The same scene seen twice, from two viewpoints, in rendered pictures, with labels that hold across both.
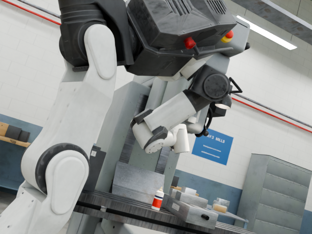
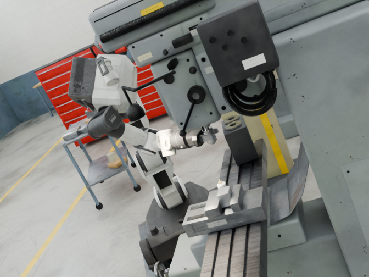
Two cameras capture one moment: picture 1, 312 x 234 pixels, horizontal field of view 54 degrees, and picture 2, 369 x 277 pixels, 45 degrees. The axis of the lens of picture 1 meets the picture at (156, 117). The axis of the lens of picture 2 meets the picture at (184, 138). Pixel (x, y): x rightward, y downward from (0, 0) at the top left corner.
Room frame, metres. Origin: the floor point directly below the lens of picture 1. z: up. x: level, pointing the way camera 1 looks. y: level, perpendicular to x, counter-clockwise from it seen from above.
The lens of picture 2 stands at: (2.55, -1.61, 1.89)
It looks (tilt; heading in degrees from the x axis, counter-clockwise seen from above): 19 degrees down; 128
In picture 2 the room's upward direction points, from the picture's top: 25 degrees counter-clockwise
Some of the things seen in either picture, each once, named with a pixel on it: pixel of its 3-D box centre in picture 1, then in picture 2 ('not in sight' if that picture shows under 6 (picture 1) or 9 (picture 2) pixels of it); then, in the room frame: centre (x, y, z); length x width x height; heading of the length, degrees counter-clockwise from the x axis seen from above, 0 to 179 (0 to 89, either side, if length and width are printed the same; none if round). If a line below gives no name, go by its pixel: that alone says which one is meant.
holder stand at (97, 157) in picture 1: (74, 162); (238, 138); (1.41, 0.29, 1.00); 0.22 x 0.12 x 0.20; 119
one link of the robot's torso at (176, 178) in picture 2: not in sight; (171, 192); (0.75, 0.34, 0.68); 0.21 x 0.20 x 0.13; 130
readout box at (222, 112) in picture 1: (216, 100); (238, 44); (1.92, -0.35, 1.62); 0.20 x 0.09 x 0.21; 19
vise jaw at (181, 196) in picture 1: (191, 199); (214, 203); (1.53, -0.29, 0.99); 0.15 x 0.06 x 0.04; 107
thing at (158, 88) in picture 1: (172, 103); (231, 70); (1.72, -0.06, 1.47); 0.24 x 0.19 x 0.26; 109
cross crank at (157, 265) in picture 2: not in sight; (166, 271); (1.06, -0.29, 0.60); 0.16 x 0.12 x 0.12; 19
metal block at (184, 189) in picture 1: (187, 193); (225, 196); (1.58, -0.27, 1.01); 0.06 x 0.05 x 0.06; 107
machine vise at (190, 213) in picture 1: (187, 205); (223, 208); (1.55, -0.28, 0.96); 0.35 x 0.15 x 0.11; 17
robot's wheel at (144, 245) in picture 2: not in sight; (149, 254); (0.72, -0.04, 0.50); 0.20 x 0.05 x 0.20; 130
